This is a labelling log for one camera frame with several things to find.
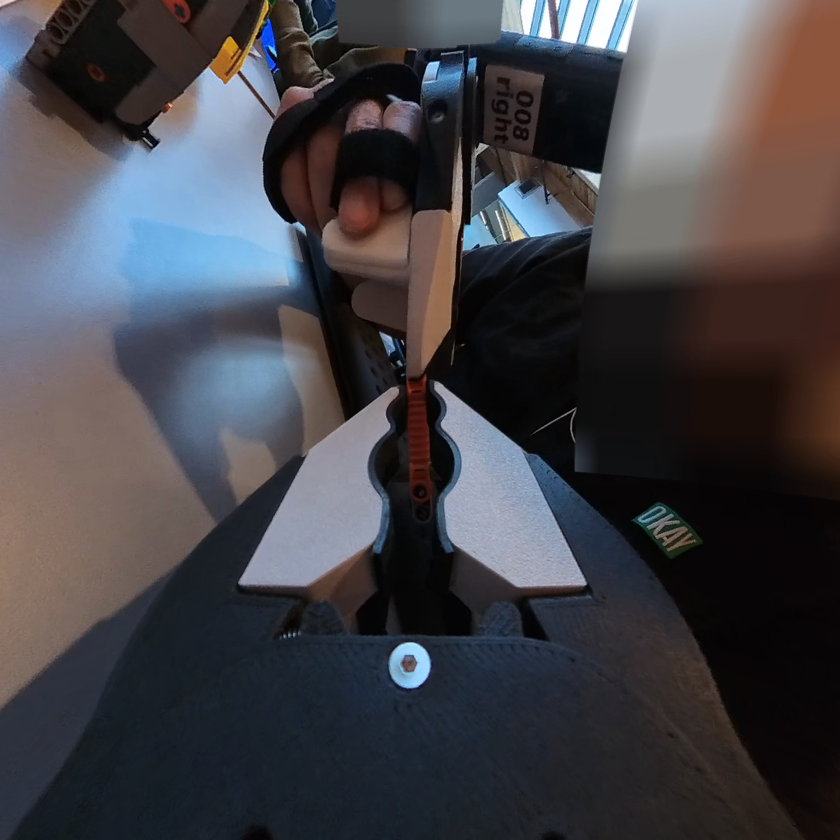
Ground person's right hand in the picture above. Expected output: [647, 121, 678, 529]
[272, 82, 422, 237]

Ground yellow plastic bin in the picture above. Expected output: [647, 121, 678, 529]
[210, 36, 260, 83]

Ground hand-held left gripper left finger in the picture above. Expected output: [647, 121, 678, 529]
[238, 386, 404, 636]

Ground toy car model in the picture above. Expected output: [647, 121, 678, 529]
[26, 0, 270, 152]

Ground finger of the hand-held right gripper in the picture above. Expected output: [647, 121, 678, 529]
[406, 209, 465, 379]

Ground orange toy beam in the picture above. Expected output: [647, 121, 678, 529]
[407, 377, 434, 488]

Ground green clothing label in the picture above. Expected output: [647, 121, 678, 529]
[631, 502, 703, 560]

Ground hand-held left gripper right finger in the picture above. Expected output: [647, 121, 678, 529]
[428, 382, 588, 636]

